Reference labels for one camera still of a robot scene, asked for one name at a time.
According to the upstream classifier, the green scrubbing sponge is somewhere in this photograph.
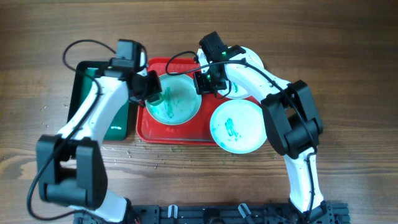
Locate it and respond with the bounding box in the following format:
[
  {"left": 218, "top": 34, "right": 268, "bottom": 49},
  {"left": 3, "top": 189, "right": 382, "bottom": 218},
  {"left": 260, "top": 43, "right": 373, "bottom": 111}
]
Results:
[{"left": 147, "top": 93, "right": 164, "bottom": 106}]

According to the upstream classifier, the white plate top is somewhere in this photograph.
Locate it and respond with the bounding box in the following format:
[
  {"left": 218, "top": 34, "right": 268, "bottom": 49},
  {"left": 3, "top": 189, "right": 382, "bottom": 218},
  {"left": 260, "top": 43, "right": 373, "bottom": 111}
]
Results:
[{"left": 218, "top": 47, "right": 266, "bottom": 102}]

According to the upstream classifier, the light blue plate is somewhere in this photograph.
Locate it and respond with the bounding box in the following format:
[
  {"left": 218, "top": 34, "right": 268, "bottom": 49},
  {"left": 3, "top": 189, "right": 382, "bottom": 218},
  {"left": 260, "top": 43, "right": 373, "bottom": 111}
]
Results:
[
  {"left": 146, "top": 74, "right": 201, "bottom": 126},
  {"left": 210, "top": 100, "right": 267, "bottom": 154}
]

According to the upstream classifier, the light blue plate bottom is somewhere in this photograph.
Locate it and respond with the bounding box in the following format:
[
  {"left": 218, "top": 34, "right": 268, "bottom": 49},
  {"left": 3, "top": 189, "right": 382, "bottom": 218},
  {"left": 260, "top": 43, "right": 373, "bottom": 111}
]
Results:
[{"left": 210, "top": 100, "right": 267, "bottom": 154}]

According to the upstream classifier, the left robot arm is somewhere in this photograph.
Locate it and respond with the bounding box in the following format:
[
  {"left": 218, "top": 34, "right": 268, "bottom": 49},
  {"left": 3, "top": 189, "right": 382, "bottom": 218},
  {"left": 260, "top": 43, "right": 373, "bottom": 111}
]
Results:
[{"left": 27, "top": 58, "right": 161, "bottom": 223}]

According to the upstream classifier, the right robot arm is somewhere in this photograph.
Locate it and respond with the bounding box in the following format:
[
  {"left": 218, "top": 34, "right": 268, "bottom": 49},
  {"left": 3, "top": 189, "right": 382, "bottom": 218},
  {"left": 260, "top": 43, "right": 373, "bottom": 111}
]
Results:
[{"left": 194, "top": 32, "right": 324, "bottom": 223}]

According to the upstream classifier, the black tray with green water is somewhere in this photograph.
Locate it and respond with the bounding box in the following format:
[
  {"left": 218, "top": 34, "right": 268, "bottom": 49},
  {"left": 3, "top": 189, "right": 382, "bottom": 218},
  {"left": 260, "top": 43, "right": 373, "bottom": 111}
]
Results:
[{"left": 67, "top": 61, "right": 130, "bottom": 141}]

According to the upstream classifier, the red plastic tray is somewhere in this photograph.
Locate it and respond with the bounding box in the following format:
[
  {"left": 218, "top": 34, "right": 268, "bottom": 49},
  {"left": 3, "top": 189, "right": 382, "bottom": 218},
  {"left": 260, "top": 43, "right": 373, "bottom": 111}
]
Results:
[{"left": 136, "top": 57, "right": 266, "bottom": 147}]

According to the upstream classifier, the right black cable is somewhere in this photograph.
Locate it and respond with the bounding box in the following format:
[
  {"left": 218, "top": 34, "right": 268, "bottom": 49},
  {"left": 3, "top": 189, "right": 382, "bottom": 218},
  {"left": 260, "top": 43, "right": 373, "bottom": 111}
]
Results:
[{"left": 165, "top": 50, "right": 318, "bottom": 218}]

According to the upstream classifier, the black cable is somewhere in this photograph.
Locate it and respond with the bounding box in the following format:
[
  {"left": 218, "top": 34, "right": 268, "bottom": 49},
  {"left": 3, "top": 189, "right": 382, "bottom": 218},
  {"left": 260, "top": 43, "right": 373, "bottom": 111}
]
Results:
[
  {"left": 165, "top": 50, "right": 318, "bottom": 218},
  {"left": 26, "top": 39, "right": 117, "bottom": 222}
]

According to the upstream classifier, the left black cable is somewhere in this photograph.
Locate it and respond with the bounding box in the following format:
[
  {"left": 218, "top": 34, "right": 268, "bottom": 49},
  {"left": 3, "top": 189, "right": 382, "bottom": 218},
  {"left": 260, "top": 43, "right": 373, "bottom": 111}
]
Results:
[{"left": 26, "top": 39, "right": 117, "bottom": 222}]

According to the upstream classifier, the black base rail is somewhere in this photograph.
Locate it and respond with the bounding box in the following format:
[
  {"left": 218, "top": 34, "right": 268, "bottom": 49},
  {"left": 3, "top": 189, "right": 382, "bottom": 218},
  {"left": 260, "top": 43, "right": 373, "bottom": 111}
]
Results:
[{"left": 73, "top": 202, "right": 351, "bottom": 224}]

